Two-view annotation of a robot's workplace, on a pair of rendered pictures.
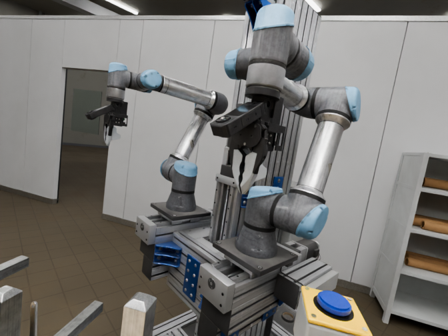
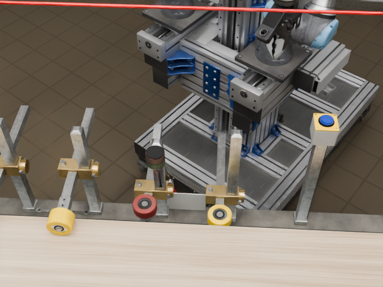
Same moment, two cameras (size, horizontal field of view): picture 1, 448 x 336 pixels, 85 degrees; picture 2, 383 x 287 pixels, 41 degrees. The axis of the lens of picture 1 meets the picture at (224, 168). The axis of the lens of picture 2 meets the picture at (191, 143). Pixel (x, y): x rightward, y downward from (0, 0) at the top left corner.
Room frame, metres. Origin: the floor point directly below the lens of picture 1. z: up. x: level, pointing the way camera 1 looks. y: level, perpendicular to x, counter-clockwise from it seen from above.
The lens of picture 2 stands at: (-0.72, 0.36, 2.31)
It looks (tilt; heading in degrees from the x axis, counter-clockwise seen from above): 48 degrees down; 353
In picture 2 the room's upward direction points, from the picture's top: straight up
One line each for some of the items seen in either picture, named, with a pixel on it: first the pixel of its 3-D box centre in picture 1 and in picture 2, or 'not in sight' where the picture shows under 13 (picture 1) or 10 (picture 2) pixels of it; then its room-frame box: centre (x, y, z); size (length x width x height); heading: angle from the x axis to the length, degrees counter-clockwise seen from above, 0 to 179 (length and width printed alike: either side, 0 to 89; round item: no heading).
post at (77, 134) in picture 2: not in sight; (88, 176); (0.43, 0.58, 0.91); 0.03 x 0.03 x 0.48; 80
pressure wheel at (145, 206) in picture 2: not in sight; (145, 212); (0.29, 0.40, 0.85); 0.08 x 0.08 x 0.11
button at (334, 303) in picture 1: (333, 305); (326, 121); (0.29, -0.16, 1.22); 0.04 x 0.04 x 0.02
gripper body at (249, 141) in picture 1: (260, 122); (284, 12); (0.51, -0.06, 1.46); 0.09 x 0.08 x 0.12; 134
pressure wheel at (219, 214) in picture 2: not in sight; (219, 222); (0.21, 0.16, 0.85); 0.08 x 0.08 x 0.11
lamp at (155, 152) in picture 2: not in sight; (157, 173); (0.34, 0.35, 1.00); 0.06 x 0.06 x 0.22; 80
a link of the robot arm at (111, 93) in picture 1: (115, 95); not in sight; (1.11, 0.53, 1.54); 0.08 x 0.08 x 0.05
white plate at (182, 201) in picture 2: not in sight; (170, 200); (0.40, 0.30, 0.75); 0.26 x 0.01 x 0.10; 80
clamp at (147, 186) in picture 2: not in sight; (154, 190); (0.38, 0.36, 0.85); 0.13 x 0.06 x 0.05; 80
